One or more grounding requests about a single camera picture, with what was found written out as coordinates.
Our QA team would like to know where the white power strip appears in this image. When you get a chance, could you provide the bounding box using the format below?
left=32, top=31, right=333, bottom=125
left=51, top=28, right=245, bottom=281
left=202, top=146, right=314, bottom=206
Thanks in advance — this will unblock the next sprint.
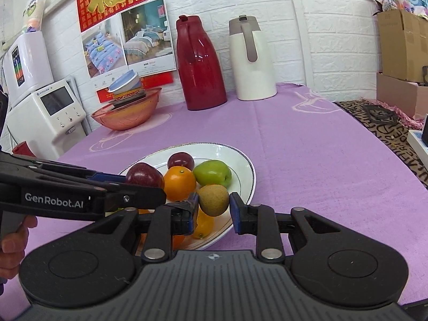
left=407, top=130, right=428, bottom=156

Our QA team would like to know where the leopard print cloth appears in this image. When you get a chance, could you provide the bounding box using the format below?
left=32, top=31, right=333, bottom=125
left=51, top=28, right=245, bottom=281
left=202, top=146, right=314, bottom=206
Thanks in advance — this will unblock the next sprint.
left=334, top=98, right=428, bottom=188

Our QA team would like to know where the red flask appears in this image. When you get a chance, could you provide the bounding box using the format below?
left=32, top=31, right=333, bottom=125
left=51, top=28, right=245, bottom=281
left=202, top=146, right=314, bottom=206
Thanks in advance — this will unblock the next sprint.
left=12, top=141, right=37, bottom=157

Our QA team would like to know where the tall cardboard box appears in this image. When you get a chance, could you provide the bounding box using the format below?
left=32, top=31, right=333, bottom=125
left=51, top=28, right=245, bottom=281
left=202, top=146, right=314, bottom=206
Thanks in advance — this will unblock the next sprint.
left=377, top=8, right=428, bottom=84

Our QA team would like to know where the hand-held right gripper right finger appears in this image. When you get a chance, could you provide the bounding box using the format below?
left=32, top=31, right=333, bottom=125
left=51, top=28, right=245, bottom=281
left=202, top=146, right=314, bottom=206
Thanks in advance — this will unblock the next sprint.
left=229, top=192, right=342, bottom=263

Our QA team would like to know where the white wall water purifier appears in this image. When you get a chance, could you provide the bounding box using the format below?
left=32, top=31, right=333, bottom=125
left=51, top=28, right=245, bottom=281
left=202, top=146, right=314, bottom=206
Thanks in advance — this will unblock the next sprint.
left=3, top=32, right=55, bottom=108

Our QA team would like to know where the purple tablecloth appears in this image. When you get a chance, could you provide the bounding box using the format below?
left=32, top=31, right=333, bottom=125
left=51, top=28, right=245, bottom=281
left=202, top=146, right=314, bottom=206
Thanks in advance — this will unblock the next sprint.
left=0, top=83, right=428, bottom=308

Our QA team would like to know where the orange glass bowl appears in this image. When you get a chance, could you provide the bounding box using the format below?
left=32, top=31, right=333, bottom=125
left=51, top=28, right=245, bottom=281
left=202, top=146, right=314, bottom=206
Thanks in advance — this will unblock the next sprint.
left=91, top=87, right=163, bottom=131

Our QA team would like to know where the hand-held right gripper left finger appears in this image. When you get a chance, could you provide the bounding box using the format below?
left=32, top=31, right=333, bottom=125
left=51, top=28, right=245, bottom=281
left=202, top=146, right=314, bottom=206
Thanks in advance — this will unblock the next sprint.
left=87, top=192, right=201, bottom=263

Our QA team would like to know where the stack of dark bowls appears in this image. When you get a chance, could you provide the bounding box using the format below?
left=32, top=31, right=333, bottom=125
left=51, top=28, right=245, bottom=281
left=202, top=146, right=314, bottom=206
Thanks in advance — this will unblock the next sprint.
left=112, top=89, right=148, bottom=108

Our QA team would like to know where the flat cardboard box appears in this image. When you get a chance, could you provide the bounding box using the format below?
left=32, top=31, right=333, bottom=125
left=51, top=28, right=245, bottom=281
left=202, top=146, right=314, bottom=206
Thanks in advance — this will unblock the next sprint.
left=376, top=72, right=428, bottom=120

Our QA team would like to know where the bedding wall poster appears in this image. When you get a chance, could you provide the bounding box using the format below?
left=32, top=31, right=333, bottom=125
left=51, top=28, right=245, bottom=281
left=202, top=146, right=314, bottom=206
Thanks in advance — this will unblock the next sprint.
left=81, top=0, right=177, bottom=78

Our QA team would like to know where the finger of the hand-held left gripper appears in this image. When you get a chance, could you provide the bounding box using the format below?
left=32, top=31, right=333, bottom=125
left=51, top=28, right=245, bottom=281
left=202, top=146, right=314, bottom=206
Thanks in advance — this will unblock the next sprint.
left=13, top=155, right=128, bottom=185
left=100, top=187, right=167, bottom=223

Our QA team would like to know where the person's left hand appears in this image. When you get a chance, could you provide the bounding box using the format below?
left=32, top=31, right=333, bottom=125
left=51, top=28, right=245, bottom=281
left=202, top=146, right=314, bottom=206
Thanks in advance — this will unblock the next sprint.
left=0, top=216, right=38, bottom=280

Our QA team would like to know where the brown round fruit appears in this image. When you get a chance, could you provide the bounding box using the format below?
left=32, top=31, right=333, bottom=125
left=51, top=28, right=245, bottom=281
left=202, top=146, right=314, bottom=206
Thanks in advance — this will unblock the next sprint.
left=198, top=184, right=231, bottom=216

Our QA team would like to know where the white wall pipe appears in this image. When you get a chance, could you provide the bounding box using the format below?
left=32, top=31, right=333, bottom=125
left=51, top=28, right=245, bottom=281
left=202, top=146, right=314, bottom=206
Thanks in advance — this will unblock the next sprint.
left=284, top=0, right=317, bottom=86

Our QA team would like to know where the small yellow orange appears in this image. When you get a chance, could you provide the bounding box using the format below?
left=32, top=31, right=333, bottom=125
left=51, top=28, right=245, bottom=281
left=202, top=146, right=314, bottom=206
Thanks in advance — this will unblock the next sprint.
left=193, top=209, right=215, bottom=240

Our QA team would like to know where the white water dispenser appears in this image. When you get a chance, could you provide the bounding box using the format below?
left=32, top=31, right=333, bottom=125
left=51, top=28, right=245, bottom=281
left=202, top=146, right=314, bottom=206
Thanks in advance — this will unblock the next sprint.
left=6, top=78, right=88, bottom=160

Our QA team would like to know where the red thermos jug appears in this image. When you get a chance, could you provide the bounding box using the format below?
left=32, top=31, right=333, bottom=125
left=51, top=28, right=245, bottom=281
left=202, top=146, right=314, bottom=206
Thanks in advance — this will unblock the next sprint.
left=176, top=15, right=228, bottom=111

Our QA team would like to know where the green fruit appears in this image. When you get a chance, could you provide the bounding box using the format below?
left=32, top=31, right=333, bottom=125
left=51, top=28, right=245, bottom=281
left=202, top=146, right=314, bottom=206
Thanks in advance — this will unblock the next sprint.
left=193, top=160, right=232, bottom=189

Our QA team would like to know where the large orange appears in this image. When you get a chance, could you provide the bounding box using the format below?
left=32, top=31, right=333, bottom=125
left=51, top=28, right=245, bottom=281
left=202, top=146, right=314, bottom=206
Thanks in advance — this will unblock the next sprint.
left=163, top=166, right=197, bottom=202

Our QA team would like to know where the plastic packet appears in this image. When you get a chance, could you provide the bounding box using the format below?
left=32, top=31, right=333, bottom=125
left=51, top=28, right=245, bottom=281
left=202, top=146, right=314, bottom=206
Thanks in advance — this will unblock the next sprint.
left=23, top=0, right=47, bottom=33

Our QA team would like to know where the white plate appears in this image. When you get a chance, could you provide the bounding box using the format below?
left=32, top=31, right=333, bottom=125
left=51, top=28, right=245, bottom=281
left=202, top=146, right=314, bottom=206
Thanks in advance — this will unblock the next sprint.
left=119, top=143, right=257, bottom=251

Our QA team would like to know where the white thermos jug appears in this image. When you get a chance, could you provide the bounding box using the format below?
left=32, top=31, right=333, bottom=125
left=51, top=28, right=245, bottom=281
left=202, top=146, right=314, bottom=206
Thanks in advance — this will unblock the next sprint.
left=229, top=15, right=277, bottom=101

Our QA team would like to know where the blue lidded bowl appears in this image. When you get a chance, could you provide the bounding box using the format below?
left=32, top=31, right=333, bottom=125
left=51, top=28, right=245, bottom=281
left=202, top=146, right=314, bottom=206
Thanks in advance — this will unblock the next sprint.
left=108, top=70, right=143, bottom=95

